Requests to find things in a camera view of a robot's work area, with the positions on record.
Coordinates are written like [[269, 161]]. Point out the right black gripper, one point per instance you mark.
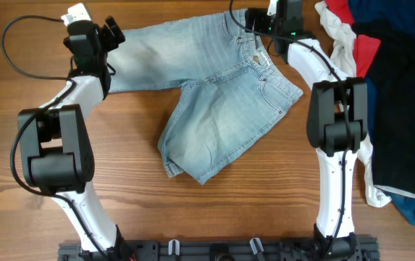
[[256, 19]]

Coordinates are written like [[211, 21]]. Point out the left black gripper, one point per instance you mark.
[[109, 32]]

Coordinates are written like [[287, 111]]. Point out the light blue denim shorts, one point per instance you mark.
[[231, 92]]

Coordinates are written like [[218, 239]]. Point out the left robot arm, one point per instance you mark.
[[51, 155]]

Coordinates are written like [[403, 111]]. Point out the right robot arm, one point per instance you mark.
[[336, 122]]

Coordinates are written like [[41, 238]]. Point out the white shirt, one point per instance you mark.
[[342, 56]]

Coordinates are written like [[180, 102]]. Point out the red garment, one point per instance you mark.
[[365, 48]]

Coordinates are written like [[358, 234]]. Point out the dark blue garment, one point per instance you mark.
[[400, 15]]

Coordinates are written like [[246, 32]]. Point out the left grey rail clip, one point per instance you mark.
[[174, 249]]

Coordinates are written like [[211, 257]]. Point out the grey rail clip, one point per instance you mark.
[[174, 249], [257, 249]]

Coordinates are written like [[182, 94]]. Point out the right grey rail clip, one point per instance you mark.
[[257, 249]]

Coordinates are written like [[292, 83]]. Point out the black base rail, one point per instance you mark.
[[366, 248]]

